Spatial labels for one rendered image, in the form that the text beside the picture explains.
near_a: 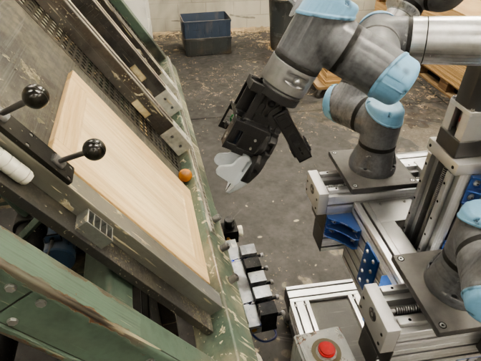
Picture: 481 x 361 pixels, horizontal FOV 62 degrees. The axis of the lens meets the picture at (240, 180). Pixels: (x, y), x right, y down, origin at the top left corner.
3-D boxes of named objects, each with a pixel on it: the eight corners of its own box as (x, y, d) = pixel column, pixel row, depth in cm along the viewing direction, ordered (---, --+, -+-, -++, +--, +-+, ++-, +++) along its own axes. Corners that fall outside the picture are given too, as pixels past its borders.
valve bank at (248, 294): (289, 358, 129) (295, 313, 115) (246, 368, 127) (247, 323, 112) (250, 247, 168) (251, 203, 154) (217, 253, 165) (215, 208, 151)
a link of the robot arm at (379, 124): (383, 155, 121) (393, 114, 113) (346, 137, 129) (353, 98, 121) (404, 141, 127) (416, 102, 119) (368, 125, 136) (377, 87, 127)
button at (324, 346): (337, 359, 92) (338, 354, 91) (321, 363, 91) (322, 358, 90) (330, 343, 95) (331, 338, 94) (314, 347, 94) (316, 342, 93)
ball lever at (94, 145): (56, 177, 73) (104, 162, 66) (39, 164, 71) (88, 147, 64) (66, 162, 76) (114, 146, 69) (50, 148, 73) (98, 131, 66)
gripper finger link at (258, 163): (237, 169, 71) (260, 130, 67) (245, 172, 72) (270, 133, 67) (240, 185, 67) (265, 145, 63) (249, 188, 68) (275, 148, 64)
